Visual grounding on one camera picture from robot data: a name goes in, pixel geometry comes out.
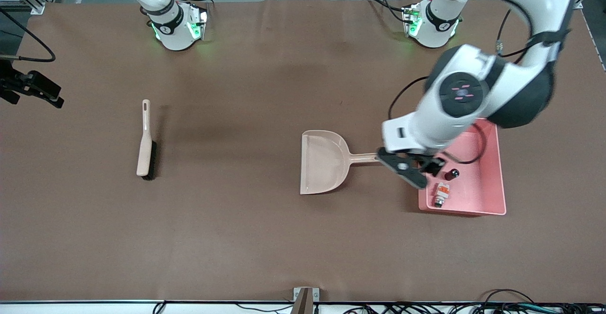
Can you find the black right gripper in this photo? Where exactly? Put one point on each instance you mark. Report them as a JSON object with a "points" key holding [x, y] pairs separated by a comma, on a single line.
{"points": [[14, 84]]}

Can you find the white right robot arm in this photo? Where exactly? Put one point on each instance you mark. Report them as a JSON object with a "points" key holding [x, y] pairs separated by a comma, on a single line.
{"points": [[173, 30]]}

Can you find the pink plastic bin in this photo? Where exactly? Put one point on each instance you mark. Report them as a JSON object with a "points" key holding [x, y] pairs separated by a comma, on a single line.
{"points": [[473, 195]]}

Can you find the small metal edge bracket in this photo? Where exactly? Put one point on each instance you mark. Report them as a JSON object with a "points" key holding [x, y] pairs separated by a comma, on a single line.
{"points": [[316, 295]]}

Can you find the dark cylindrical capacitor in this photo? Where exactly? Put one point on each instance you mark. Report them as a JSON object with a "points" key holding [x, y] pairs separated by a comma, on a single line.
{"points": [[452, 174]]}

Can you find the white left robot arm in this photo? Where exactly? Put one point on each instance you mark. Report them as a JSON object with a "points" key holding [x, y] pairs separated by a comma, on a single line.
{"points": [[435, 124]]}

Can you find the beige brush black bristles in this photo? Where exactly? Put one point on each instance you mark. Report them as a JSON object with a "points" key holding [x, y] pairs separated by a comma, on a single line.
{"points": [[143, 155]]}

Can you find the brown table cover mat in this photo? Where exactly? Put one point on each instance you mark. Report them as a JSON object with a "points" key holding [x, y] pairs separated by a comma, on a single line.
{"points": [[303, 238]]}

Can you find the white orange electronic component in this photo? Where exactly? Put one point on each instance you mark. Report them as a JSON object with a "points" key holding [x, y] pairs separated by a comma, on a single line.
{"points": [[443, 192]]}

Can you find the silver base connector bracket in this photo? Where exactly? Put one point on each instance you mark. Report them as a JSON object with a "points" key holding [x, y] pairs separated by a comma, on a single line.
{"points": [[199, 22], [412, 20]]}

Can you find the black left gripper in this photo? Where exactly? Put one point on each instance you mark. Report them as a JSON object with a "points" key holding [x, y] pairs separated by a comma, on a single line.
{"points": [[430, 161]]}

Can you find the beige plastic dustpan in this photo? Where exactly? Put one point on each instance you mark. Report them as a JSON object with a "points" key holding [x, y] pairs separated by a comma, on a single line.
{"points": [[324, 162]]}

